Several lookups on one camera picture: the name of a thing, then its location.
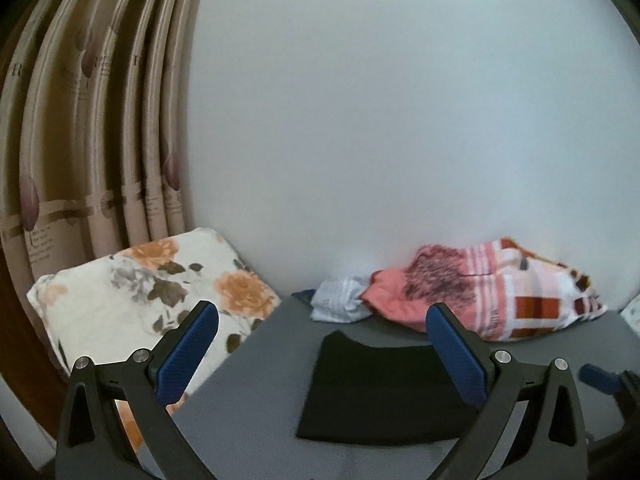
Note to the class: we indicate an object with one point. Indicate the pink plaid pillow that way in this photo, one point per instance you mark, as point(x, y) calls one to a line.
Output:
point(450, 285)

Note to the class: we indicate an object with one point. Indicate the white crumpled cloth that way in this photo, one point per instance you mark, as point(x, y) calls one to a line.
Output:
point(340, 300)

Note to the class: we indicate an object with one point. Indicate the floral pillow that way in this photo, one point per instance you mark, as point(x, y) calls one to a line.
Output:
point(135, 290)

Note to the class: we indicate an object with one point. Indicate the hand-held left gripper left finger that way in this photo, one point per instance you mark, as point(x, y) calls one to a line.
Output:
point(187, 350)

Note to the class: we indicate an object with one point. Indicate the beige printed curtain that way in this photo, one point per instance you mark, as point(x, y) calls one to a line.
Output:
point(100, 110)

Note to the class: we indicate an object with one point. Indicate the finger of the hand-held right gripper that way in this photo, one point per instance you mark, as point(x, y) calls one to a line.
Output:
point(597, 377)

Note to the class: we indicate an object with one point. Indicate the black pants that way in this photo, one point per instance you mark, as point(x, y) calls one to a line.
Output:
point(385, 390)

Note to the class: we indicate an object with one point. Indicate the white cloth with coloured shapes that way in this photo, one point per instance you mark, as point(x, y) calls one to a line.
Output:
point(632, 312)

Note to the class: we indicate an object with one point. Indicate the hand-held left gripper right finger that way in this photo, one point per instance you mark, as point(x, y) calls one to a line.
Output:
point(457, 355)

